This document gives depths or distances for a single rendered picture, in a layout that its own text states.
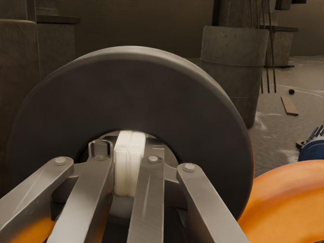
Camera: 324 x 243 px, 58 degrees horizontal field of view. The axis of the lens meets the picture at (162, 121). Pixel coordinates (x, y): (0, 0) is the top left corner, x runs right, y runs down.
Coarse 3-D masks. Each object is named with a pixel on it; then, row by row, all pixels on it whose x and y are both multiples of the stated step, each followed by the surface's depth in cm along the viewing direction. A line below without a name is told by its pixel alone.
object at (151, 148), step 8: (152, 144) 18; (160, 144) 18; (144, 152) 16; (152, 152) 17; (160, 152) 17; (168, 168) 15; (168, 176) 14; (168, 184) 14; (176, 184) 14; (168, 192) 14; (176, 192) 14; (168, 200) 14; (176, 200) 14; (184, 200) 14; (184, 208) 14
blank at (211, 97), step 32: (96, 64) 15; (128, 64) 15; (160, 64) 15; (192, 64) 18; (32, 96) 16; (64, 96) 16; (96, 96) 16; (128, 96) 16; (160, 96) 16; (192, 96) 16; (224, 96) 16; (32, 128) 17; (64, 128) 17; (96, 128) 17; (128, 128) 17; (160, 128) 17; (192, 128) 17; (224, 128) 17; (32, 160) 18; (192, 160) 17; (224, 160) 17; (224, 192) 18; (128, 224) 19
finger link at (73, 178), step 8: (112, 136) 18; (112, 144) 17; (80, 168) 15; (112, 168) 15; (72, 176) 14; (112, 176) 15; (64, 184) 14; (72, 184) 14; (112, 184) 15; (56, 192) 14; (64, 192) 14; (56, 200) 14; (64, 200) 14
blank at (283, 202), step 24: (288, 168) 20; (312, 168) 20; (264, 192) 19; (288, 192) 18; (312, 192) 18; (264, 216) 19; (288, 216) 19; (312, 216) 19; (264, 240) 19; (288, 240) 19; (312, 240) 19
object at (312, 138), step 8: (320, 128) 186; (312, 136) 177; (320, 136) 170; (304, 144) 177; (312, 144) 164; (320, 144) 160; (304, 152) 166; (312, 152) 163; (320, 152) 161; (304, 160) 167
